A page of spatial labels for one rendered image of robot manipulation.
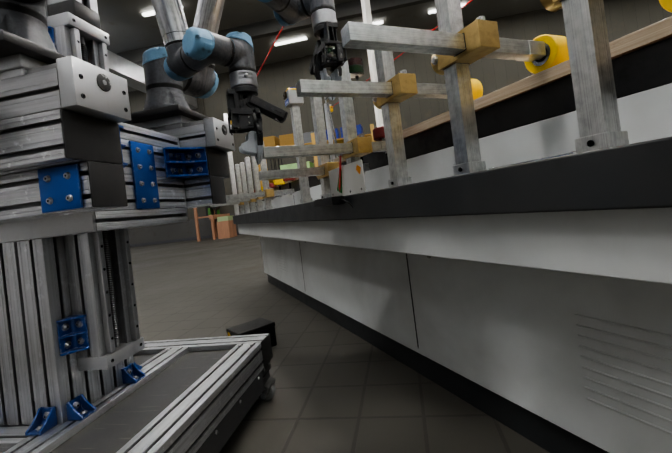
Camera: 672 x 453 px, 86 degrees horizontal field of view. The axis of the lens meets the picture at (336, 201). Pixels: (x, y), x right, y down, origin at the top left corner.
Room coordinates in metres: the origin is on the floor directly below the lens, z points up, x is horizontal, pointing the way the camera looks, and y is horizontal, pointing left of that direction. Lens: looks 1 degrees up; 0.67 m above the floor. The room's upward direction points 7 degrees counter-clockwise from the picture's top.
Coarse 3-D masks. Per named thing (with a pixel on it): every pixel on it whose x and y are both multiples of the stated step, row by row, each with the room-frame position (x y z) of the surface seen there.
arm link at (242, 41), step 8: (232, 32) 0.98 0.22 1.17; (240, 32) 0.99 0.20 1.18; (232, 40) 1.04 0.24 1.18; (240, 40) 0.98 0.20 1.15; (248, 40) 1.00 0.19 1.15; (240, 48) 0.97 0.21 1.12; (248, 48) 1.00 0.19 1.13; (240, 56) 0.98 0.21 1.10; (248, 56) 0.99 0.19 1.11; (232, 64) 0.98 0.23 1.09; (240, 64) 0.98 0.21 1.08; (248, 64) 0.99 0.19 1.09
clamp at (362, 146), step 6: (354, 138) 1.11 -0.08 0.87; (360, 138) 1.10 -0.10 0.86; (366, 138) 1.11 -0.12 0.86; (354, 144) 1.12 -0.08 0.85; (360, 144) 1.10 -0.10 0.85; (366, 144) 1.11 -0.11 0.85; (354, 150) 1.12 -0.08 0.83; (360, 150) 1.10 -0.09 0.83; (366, 150) 1.11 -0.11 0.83; (372, 150) 1.12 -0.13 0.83; (342, 156) 1.21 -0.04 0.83; (348, 156) 1.16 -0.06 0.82; (354, 156) 1.16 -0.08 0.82; (360, 156) 1.18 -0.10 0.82
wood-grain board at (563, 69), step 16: (640, 32) 0.60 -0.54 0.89; (656, 32) 0.58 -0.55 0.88; (624, 48) 0.63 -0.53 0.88; (640, 48) 0.62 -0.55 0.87; (560, 64) 0.73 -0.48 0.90; (528, 80) 0.80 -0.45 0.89; (544, 80) 0.76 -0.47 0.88; (496, 96) 0.88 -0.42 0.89; (512, 96) 0.84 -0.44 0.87; (448, 112) 1.03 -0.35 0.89; (416, 128) 1.17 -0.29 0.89; (336, 160) 1.76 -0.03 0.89
